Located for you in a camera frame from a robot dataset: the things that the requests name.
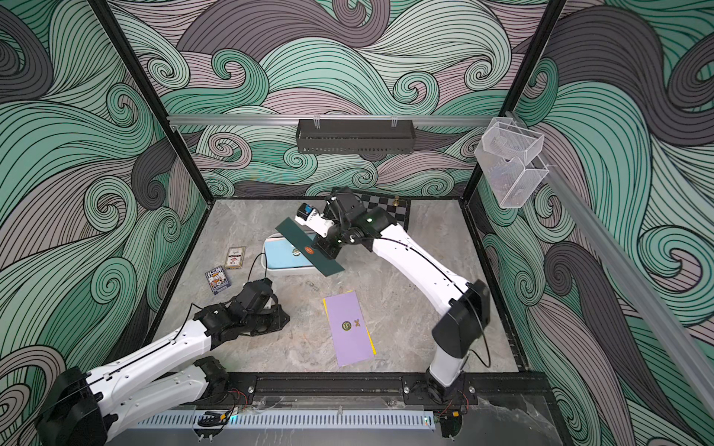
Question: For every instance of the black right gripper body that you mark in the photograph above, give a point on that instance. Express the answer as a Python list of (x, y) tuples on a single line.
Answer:
[(345, 234)]

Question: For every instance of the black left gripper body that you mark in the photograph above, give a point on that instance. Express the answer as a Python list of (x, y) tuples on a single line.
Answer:
[(257, 324)]

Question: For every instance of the dark green envelope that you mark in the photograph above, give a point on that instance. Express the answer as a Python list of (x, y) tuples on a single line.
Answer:
[(300, 240)]

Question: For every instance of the lavender envelope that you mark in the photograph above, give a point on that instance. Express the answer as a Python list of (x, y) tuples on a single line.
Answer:
[(348, 329)]

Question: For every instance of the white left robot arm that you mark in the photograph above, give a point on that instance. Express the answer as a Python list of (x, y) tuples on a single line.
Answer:
[(91, 408)]

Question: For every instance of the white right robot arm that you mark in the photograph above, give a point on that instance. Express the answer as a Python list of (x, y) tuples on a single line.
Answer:
[(464, 306)]

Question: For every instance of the blue playing card box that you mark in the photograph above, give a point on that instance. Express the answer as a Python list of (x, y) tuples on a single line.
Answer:
[(217, 280)]

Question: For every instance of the white plastic storage box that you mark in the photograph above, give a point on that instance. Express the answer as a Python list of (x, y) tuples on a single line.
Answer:
[(286, 272)]

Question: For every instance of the black folding chess board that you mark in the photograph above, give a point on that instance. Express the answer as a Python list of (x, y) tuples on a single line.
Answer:
[(400, 213)]

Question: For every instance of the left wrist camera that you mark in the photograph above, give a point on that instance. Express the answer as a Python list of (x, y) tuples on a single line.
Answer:
[(257, 294)]

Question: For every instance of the black wall shelf tray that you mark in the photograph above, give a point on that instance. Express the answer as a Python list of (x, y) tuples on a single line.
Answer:
[(356, 137)]

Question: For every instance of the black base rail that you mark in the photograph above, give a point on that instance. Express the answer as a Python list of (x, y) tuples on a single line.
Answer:
[(508, 389)]

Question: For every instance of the white slotted cable duct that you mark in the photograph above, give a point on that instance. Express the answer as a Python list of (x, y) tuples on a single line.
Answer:
[(294, 419)]

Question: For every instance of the clear acrylic wall bin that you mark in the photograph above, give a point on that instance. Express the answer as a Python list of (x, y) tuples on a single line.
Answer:
[(510, 158)]

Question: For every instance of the aluminium back rail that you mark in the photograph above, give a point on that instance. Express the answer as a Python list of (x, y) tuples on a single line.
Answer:
[(254, 119)]

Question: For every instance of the aluminium rail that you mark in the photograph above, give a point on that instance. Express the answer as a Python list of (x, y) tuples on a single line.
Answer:
[(254, 119), (589, 316)]

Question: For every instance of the black corner frame post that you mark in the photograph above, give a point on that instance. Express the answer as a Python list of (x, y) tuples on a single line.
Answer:
[(113, 30)]

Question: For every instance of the black right corner post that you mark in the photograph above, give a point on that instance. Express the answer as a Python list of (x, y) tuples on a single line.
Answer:
[(529, 25)]

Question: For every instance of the aluminium right rail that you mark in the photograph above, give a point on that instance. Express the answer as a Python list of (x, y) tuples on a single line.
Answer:
[(589, 316)]

